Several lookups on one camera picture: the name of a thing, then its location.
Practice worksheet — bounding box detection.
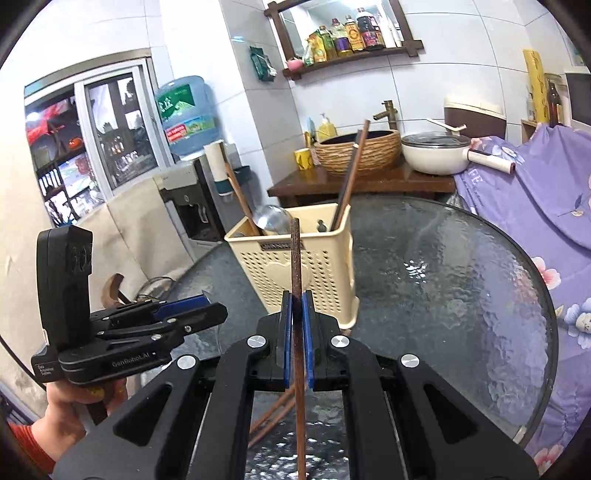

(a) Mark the wooden framed mirror shelf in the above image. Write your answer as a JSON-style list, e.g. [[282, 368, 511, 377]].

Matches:
[[264, 0, 424, 81]]

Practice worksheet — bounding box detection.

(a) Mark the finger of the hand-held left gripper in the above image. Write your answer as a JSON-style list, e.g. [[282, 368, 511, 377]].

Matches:
[[90, 293, 213, 332], [97, 302, 229, 348]]

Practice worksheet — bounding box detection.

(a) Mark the white appliance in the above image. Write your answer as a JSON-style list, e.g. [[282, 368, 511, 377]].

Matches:
[[563, 67, 591, 125]]

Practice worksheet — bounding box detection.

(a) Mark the cream plastic utensil holder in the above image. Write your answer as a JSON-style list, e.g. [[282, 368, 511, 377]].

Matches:
[[224, 203, 361, 329]]

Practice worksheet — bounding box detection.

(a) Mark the teal cup holder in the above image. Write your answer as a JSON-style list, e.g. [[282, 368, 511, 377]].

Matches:
[[215, 166, 252, 197]]

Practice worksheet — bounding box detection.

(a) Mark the wooden-handled spoon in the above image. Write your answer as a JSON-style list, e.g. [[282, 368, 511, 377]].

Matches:
[[220, 142, 263, 236]]

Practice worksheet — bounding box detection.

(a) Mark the oil bottle purple label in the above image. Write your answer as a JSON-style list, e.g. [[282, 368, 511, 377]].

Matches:
[[331, 17, 354, 58]]

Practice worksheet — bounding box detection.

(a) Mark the beige cloth cover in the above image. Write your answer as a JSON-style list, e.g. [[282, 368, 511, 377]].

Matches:
[[106, 175, 195, 296]]

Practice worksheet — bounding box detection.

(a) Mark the yellow oil bottle green cap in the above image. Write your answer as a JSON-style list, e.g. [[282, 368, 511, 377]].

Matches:
[[318, 25, 337, 62]]

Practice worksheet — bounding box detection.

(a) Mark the tall yellow box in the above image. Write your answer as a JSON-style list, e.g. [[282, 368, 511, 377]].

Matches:
[[523, 48, 551, 124]]

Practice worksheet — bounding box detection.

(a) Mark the wooden counter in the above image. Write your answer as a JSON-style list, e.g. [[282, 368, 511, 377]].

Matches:
[[268, 164, 458, 208]]

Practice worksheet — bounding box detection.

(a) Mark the white pot with glass lid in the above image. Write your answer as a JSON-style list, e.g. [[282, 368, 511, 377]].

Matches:
[[401, 131, 515, 176]]

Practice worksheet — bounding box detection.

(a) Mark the green hanging packet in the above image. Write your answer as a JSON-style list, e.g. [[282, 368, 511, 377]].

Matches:
[[249, 45, 277, 83]]

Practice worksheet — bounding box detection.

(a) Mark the brown curved wooden object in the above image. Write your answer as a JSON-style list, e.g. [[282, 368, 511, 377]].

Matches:
[[104, 273, 126, 308]]

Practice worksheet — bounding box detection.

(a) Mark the sliding glass window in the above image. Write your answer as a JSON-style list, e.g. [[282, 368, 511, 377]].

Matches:
[[23, 55, 174, 227]]

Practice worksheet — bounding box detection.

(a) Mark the purple floral cloth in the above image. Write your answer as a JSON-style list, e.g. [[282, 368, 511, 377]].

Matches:
[[455, 124, 591, 476]]

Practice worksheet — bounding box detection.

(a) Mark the white paper cup stack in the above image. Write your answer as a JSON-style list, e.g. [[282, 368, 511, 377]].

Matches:
[[204, 142, 228, 185]]

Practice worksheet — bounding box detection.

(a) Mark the brown glass bottle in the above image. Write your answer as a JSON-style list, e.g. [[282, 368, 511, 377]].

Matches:
[[546, 79, 561, 125]]

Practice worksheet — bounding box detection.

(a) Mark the metal spoon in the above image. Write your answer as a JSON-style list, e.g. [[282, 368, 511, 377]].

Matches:
[[253, 204, 293, 236]]

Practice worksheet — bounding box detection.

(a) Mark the brown speckled chopstick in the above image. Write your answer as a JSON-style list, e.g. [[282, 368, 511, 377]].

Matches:
[[290, 218, 308, 480]]

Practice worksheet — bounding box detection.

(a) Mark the pile of wooden chopsticks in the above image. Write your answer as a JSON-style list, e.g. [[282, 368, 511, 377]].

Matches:
[[248, 387, 296, 449]]

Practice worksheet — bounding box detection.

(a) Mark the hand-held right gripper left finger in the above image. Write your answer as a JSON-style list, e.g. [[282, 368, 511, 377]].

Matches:
[[53, 292, 296, 480]]

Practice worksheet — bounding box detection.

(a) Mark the blue water jug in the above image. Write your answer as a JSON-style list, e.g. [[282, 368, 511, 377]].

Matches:
[[154, 76, 219, 157]]

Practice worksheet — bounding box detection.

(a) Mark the plain brown chopstick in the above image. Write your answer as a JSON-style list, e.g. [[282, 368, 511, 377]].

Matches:
[[339, 120, 371, 232]]

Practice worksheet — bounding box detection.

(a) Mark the dark sauce bottle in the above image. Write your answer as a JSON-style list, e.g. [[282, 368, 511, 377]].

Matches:
[[355, 8, 386, 51]]

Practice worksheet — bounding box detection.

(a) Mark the person's left forearm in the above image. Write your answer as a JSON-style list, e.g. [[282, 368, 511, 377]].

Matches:
[[4, 415, 61, 476]]

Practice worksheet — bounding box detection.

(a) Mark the person's left hand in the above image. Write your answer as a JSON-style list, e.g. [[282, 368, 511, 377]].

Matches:
[[30, 379, 129, 462]]

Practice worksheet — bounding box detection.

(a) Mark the bronze faucet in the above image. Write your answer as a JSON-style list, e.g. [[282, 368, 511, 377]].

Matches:
[[372, 100, 398, 131]]

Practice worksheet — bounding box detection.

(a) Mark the yellow green packet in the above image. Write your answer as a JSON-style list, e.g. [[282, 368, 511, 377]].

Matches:
[[305, 32, 326, 64]]

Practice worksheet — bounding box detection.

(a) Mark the white rice paddle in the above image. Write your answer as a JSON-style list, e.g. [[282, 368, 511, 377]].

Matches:
[[426, 117, 467, 136]]

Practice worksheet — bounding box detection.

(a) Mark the white brown rice cooker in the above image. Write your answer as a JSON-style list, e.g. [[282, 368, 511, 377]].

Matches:
[[443, 93, 508, 138]]

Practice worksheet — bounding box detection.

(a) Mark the water dispenser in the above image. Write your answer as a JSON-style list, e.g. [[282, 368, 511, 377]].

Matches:
[[154, 154, 252, 245]]

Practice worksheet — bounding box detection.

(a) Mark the woven pattern wash basin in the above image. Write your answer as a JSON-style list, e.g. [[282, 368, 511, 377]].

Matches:
[[314, 129, 402, 175]]

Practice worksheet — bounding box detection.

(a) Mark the oil bottle orange label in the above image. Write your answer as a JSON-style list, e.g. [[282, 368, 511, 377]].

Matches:
[[344, 15, 366, 52]]

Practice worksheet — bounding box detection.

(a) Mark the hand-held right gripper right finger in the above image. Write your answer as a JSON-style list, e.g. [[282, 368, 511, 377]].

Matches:
[[301, 290, 541, 480]]

